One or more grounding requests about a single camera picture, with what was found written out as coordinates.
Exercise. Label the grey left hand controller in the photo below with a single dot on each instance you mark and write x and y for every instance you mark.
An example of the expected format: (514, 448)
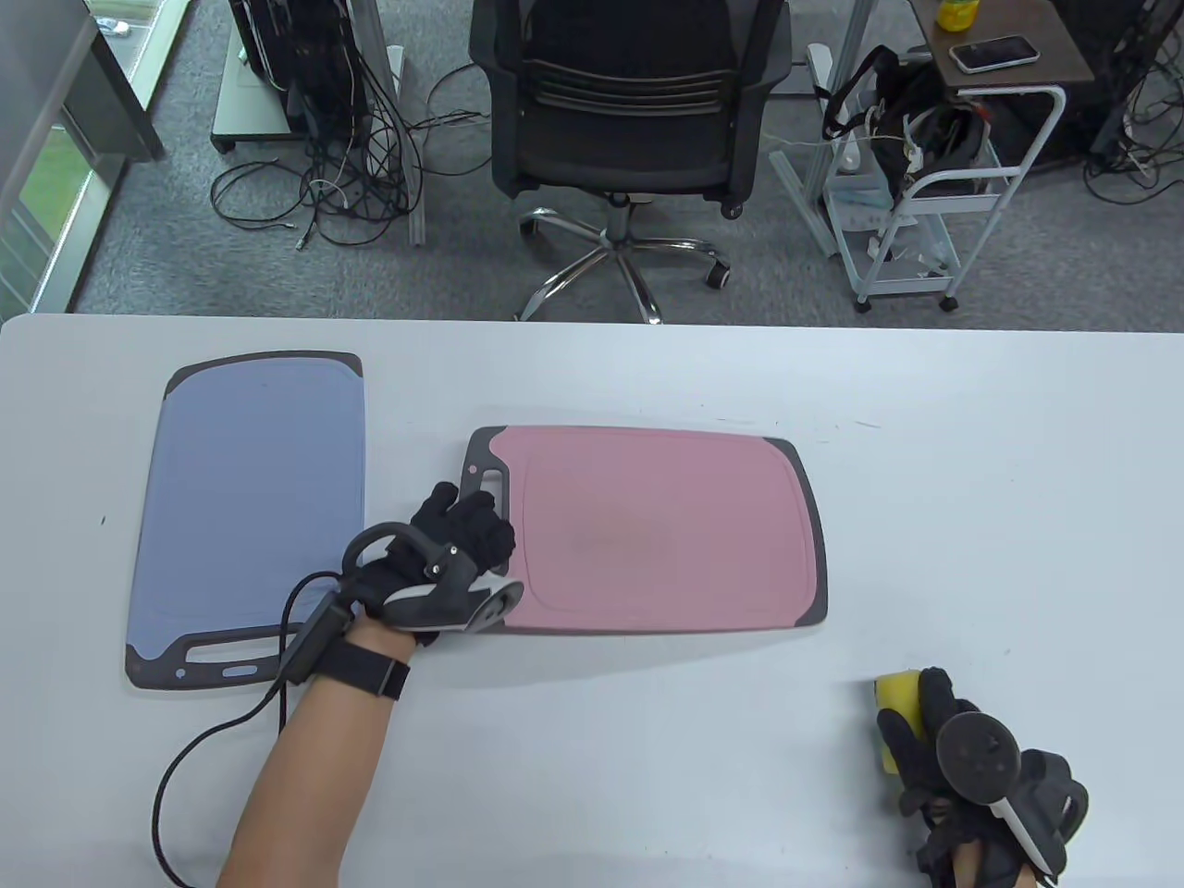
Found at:
(444, 601)

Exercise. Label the black computer tower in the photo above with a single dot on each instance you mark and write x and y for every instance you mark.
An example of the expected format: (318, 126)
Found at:
(305, 55)

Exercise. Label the grey metal base plate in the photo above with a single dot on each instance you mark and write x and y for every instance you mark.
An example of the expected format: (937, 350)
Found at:
(245, 106)

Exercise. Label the blue packet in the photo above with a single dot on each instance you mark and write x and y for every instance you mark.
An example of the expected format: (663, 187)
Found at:
(860, 194)

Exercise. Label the person's right hand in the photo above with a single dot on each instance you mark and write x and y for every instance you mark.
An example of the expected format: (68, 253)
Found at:
(936, 694)

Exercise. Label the yellow bottle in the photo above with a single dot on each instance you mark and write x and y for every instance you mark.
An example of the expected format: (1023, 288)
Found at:
(957, 14)

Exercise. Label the silver metal desk leg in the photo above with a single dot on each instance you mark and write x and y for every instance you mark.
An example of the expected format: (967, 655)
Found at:
(805, 199)

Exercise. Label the black bag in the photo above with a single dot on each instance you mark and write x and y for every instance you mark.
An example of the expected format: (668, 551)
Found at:
(911, 92)

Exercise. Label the white smartphone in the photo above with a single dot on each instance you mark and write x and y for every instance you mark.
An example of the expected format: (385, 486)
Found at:
(994, 54)

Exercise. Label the glass window panel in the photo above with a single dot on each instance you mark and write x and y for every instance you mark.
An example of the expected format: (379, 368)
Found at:
(55, 185)

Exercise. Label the white desk leg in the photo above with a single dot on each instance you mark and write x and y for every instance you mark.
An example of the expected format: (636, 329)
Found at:
(368, 28)

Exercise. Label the person's right forearm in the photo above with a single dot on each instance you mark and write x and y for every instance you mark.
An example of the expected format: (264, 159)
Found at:
(967, 869)

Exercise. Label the black office chair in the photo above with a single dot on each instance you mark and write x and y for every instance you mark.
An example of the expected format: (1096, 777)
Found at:
(629, 120)

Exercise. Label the person's left hand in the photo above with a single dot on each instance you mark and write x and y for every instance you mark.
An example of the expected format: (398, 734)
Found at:
(462, 527)

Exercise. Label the yellow sponge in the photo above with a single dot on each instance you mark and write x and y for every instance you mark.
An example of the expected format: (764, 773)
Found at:
(897, 698)

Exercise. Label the grey hand controller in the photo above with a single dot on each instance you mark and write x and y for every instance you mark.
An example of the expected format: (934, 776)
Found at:
(444, 601)
(976, 754)

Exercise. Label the blue cutting board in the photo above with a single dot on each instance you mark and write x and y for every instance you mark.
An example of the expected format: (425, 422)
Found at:
(240, 481)

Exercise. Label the grey right hand controller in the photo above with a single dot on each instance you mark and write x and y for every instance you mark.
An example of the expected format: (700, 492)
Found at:
(976, 754)

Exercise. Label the pink cutting board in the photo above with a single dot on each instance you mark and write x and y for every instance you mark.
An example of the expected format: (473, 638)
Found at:
(666, 527)

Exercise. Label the white cart with brown top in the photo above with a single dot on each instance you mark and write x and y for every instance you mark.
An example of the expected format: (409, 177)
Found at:
(1027, 74)

